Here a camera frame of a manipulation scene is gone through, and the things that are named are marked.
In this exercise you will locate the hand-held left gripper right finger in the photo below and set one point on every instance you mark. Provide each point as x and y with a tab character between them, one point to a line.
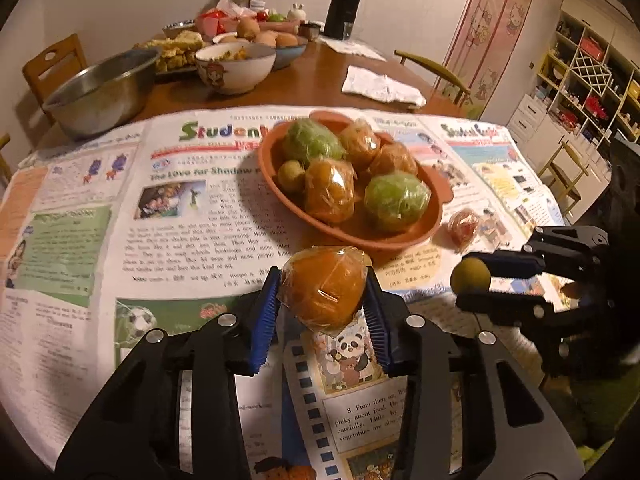
379	325

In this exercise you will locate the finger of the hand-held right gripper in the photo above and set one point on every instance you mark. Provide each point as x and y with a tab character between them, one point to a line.
515	266
505	306

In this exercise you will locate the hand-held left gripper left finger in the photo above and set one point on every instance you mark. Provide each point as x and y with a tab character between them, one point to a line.
265	320

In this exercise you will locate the small green lime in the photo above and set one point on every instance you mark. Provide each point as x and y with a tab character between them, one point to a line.
291	176
470	275

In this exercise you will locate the orange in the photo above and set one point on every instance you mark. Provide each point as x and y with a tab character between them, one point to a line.
330	189
395	159
322	290
360	142

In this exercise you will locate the terracotta plate with ears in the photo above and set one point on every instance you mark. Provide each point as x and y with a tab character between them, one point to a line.
345	232

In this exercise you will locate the person's right hand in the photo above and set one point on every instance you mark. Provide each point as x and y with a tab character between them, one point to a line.
571	291

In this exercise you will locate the wrapped red fruit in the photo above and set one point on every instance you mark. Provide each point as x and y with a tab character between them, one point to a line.
464	227

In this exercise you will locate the newspaper with film-strip border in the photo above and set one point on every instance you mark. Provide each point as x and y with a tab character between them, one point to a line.
360	410

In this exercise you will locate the newspaper with balloons picture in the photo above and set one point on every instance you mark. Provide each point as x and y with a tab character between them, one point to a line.
500	180

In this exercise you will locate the chair with curved olive backrest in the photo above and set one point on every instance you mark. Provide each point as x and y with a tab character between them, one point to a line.
570	170
435	66
4	160

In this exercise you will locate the wrapped green fruit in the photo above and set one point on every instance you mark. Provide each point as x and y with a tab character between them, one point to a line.
310	140
397	200

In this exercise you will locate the green cloth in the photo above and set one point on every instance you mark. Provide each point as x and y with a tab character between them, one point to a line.
590	452

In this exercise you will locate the newspaper with shadow photo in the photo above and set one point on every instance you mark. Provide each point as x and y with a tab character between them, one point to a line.
100	200

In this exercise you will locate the white shelf unit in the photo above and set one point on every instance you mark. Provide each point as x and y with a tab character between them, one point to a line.
585	70

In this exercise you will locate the crumpled white napkin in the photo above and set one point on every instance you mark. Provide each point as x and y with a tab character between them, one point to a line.
380	85

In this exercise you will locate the pink cartoon door curtain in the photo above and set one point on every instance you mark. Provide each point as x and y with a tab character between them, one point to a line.
495	25

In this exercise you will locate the white ceramic bowl with food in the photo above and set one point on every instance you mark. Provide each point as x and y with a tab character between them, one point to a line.
235	72

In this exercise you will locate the blue ceramic bowl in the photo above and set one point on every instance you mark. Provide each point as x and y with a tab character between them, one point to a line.
291	56

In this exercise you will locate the flat white napkin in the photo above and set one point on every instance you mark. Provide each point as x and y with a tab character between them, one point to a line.
355	47

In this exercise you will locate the stainless steel bowl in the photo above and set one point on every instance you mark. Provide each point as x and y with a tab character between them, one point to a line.
95	95

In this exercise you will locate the plate of fried flatbread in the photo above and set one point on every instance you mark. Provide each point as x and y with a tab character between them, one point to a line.
175	51

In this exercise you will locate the pile of brown eggs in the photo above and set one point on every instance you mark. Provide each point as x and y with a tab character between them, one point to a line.
265	36

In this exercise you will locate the clear plastic cup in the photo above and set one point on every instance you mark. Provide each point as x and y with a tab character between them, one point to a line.
347	32

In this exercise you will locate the small metal cup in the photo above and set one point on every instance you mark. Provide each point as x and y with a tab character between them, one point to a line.
310	31

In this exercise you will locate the pink plastic basket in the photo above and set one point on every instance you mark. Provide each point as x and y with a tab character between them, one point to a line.
215	24

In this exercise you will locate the small patterned bowl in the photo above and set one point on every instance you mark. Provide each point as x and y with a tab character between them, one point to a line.
177	28

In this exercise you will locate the white rabbit figurine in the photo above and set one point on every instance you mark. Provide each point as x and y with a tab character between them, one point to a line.
297	11

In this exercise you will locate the black thermos bottle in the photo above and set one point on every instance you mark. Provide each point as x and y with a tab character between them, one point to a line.
344	2

